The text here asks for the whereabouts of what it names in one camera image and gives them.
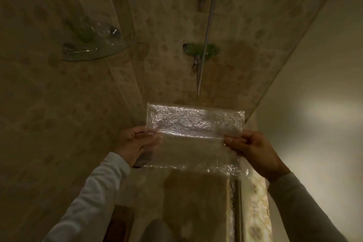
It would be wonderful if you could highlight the person's right hand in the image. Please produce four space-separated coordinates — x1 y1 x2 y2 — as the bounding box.
224 130 291 183

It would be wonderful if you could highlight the clear bubble wrap sheet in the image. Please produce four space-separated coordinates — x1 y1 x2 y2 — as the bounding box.
141 103 250 178

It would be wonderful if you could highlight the metal shower door track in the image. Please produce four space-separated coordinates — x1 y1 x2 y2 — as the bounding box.
229 178 245 242

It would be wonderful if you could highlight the glass corner shelf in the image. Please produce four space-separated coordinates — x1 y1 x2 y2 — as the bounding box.
61 19 134 62

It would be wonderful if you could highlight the brown wooden object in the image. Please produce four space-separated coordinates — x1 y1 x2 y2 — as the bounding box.
109 205 135 242

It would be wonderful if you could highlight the person's left hand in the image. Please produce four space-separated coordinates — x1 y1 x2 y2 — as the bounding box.
115 126 163 168

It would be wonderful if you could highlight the person's right forearm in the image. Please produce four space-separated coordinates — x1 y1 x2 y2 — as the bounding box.
267 172 353 242

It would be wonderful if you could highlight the metal shower hose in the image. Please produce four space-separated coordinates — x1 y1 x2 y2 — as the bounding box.
196 0 222 100

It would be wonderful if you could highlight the person's left forearm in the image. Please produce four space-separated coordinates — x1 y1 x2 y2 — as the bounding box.
43 152 131 242

